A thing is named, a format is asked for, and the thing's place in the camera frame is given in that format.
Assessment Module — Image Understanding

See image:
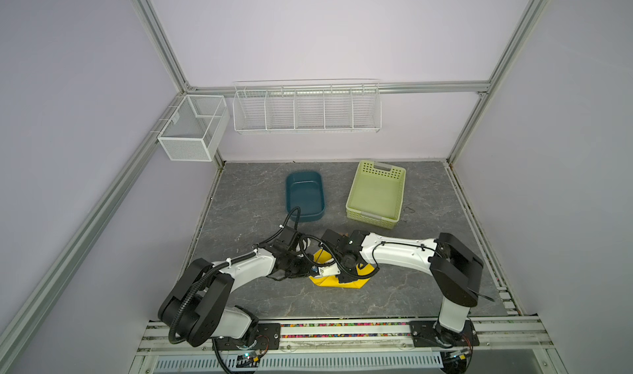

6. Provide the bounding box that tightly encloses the yellow paper napkin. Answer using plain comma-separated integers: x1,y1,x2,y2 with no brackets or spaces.
306,248,377,289

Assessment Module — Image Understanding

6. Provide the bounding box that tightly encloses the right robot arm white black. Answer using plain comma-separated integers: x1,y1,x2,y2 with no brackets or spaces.
311,230,484,349

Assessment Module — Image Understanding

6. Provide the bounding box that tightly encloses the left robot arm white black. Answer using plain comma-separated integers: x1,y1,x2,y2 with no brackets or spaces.
158,207,316,347

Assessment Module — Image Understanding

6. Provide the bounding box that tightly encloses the dark teal plastic tub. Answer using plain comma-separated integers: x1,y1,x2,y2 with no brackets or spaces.
285,171,326,222

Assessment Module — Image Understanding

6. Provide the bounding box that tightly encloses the light green perforated basket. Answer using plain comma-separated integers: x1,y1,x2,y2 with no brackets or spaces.
346,160,407,230

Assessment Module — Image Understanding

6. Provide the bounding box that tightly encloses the white vent grille strip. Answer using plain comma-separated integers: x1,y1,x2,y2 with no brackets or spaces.
153,351,443,373

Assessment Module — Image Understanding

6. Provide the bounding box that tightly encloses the white mesh box basket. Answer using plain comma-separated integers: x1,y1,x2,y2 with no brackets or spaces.
158,95,230,162

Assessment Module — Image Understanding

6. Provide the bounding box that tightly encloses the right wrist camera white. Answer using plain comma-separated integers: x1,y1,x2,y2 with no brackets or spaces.
316,264,341,278

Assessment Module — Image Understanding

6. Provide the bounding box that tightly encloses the white wire shelf rack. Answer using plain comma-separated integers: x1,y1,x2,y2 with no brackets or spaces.
232,79,382,133

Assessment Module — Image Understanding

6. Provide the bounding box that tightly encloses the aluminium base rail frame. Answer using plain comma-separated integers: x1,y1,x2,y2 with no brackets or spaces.
130,316,567,373

